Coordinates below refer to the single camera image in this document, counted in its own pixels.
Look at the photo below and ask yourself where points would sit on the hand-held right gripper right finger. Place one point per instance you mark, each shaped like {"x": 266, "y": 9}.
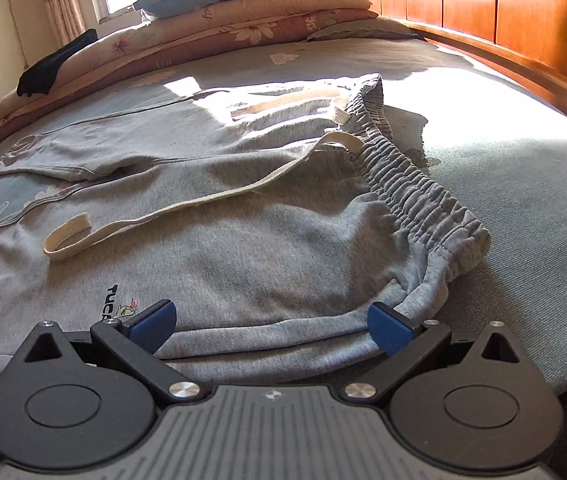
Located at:
{"x": 388, "y": 330}

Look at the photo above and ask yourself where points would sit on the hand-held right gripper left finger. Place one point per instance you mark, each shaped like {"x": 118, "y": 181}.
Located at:
{"x": 156, "y": 327}

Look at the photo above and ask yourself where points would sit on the grey sweatpants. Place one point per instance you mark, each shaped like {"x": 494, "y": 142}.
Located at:
{"x": 263, "y": 220}

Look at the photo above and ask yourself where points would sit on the teal floral bed sheet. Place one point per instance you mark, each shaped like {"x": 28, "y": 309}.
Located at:
{"x": 513, "y": 210}

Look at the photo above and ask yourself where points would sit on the black garment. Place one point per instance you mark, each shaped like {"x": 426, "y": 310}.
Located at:
{"x": 48, "y": 67}

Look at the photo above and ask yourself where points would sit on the wooden headboard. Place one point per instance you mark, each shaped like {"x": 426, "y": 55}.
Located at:
{"x": 463, "y": 0}

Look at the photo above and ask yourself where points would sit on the pink patterned curtain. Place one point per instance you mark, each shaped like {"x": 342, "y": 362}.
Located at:
{"x": 61, "y": 0}

